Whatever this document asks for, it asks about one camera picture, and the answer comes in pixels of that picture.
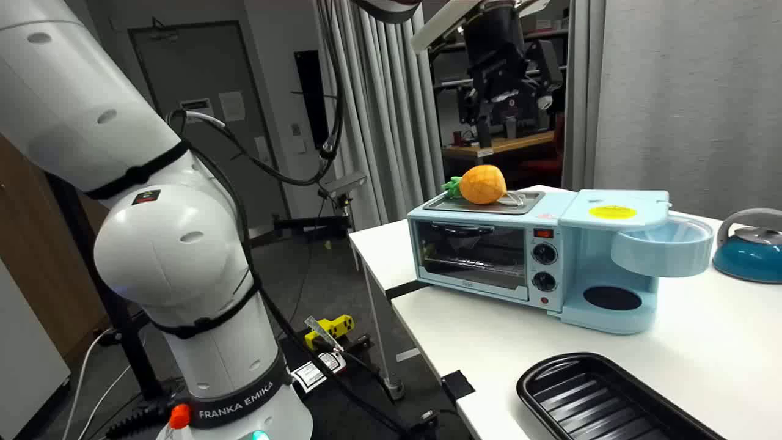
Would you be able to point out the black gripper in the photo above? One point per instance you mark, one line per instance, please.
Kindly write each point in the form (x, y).
(493, 51)

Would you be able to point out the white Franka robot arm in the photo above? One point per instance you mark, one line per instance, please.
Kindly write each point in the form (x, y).
(161, 245)

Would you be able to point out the light blue toaster oven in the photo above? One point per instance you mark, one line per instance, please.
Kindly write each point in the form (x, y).
(490, 261)

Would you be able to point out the black oven knob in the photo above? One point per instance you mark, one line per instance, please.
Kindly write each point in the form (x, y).
(544, 282)
(544, 253)

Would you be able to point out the wooden background table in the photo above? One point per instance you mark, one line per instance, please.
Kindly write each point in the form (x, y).
(498, 146)

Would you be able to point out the orange plush carrot toy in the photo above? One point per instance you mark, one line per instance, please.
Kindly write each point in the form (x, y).
(482, 185)

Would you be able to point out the grey curtain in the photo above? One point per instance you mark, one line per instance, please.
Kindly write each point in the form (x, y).
(583, 88)
(382, 106)

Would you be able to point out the long black tape strip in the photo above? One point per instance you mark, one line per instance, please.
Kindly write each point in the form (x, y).
(405, 290)

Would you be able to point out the small black tape piece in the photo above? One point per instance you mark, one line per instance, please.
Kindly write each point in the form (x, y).
(458, 385)

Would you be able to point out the yellow clamp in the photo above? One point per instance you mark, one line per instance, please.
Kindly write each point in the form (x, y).
(331, 329)

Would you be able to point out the white paper sign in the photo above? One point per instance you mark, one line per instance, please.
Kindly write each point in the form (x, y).
(230, 106)

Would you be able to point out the black ribbed tray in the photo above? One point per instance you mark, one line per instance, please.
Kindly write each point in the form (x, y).
(594, 403)

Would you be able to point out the grey door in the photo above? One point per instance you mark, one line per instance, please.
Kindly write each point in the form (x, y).
(195, 74)

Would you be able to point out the orange capped white bottle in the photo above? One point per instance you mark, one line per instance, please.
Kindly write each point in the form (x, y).
(177, 422)

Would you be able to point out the brown wooden cabinet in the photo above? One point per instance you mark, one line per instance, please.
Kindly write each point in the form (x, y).
(32, 245)

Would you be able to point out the white cabinet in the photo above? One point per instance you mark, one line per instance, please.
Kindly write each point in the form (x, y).
(24, 367)

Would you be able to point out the red oven switch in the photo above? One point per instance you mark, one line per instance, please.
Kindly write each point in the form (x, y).
(544, 234)

